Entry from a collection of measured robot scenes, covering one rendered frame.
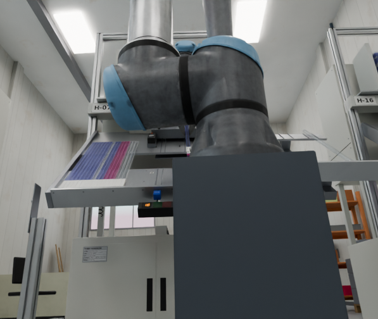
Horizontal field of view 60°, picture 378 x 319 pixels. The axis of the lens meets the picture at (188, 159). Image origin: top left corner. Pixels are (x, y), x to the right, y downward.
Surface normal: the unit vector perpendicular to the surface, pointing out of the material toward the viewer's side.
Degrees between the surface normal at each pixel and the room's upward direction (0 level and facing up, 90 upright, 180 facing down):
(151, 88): 113
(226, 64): 90
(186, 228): 90
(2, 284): 90
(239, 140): 72
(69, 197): 134
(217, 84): 90
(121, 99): 127
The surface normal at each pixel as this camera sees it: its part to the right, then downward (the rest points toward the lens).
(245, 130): 0.07, -0.64
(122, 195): 0.03, 0.37
